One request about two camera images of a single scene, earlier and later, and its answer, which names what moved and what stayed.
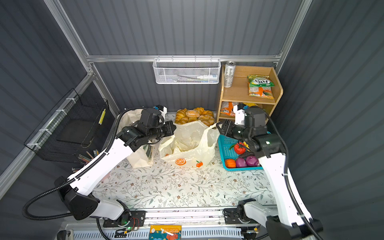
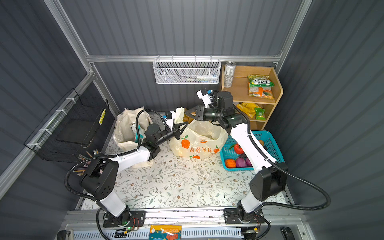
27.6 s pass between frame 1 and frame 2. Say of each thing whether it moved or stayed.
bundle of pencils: stayed
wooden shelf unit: stayed
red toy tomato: stayed
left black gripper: moved
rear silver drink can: stayed
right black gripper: moved
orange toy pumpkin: stayed
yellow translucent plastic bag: moved
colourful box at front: stayed
